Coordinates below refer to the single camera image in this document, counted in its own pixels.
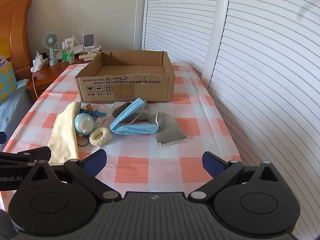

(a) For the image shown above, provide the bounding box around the brown scrunchie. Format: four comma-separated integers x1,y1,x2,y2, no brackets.
112,102,133,118

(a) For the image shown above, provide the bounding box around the light blue round toy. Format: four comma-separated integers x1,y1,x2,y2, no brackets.
74,113,96,136

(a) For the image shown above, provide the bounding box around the blue face mask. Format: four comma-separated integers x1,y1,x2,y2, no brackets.
110,98,160,136

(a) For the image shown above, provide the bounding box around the pink white checkered tablecloth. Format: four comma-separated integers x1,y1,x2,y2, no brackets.
0,59,242,212

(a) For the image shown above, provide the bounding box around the wooden nightstand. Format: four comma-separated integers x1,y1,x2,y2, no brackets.
27,52,91,103

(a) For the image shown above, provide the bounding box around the yellow duck print bag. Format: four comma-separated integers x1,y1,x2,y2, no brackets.
0,39,18,103

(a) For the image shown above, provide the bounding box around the pale yellow cloth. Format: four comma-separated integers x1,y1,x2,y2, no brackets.
48,102,81,165

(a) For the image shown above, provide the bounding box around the small green desk fan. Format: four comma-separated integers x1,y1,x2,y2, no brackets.
43,32,59,67

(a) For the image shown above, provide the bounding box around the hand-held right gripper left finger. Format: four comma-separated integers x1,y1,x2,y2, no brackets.
18,149,120,203

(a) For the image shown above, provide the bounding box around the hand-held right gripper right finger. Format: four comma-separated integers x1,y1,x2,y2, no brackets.
187,151,290,204

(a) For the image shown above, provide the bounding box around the white router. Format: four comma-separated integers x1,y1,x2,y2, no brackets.
71,34,84,52

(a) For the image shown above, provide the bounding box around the white charger plug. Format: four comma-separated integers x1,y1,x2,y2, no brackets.
32,51,44,66

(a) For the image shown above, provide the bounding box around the white charging cable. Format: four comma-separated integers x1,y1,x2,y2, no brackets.
31,71,39,98

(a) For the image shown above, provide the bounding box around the wooden headboard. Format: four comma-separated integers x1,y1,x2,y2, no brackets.
0,0,33,81

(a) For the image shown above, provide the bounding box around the teal tasseled fabric sachet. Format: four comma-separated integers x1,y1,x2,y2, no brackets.
76,104,108,120

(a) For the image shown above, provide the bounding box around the white power strip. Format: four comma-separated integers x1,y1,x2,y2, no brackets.
30,59,49,73

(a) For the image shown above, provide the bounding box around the cream scrunchie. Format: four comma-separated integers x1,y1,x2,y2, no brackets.
89,127,111,146

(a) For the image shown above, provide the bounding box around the cream oblong object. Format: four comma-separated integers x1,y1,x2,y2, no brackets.
79,52,102,61

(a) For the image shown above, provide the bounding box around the white louvered door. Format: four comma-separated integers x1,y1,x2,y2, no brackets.
201,0,320,240
141,0,232,72

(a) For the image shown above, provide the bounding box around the brown cardboard box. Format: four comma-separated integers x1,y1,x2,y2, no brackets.
75,50,175,103

